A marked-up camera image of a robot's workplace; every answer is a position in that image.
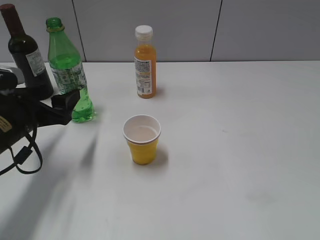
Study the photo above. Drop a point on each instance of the yellow paper cup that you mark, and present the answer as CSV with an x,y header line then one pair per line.
x,y
142,133

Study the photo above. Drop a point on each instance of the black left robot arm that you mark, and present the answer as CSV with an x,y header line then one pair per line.
x,y
10,140

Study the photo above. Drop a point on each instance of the dark red wine bottle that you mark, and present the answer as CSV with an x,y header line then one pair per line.
x,y
26,54

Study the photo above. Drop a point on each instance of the green sprite bottle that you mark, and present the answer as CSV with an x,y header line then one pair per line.
x,y
67,68

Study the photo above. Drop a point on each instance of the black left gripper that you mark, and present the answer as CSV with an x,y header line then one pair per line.
x,y
63,105

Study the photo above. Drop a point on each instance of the orange juice bottle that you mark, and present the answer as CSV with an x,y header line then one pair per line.
x,y
145,62

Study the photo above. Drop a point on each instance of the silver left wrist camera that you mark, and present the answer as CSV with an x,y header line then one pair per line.
x,y
10,77

